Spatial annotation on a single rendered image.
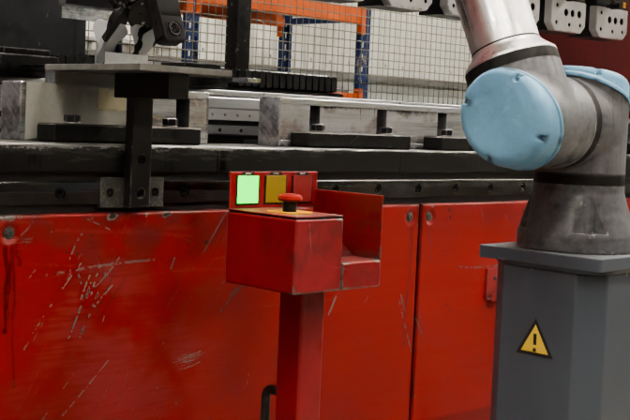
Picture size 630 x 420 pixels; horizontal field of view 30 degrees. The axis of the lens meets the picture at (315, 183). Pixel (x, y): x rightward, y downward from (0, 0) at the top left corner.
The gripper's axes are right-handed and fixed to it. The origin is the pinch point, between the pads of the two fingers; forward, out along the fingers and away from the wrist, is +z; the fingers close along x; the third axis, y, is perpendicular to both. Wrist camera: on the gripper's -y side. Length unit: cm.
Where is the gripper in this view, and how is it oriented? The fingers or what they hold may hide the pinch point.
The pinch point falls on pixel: (117, 62)
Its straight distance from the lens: 196.4
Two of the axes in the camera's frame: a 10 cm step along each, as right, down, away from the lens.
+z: -4.9, 7.1, 5.0
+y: -5.0, -7.0, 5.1
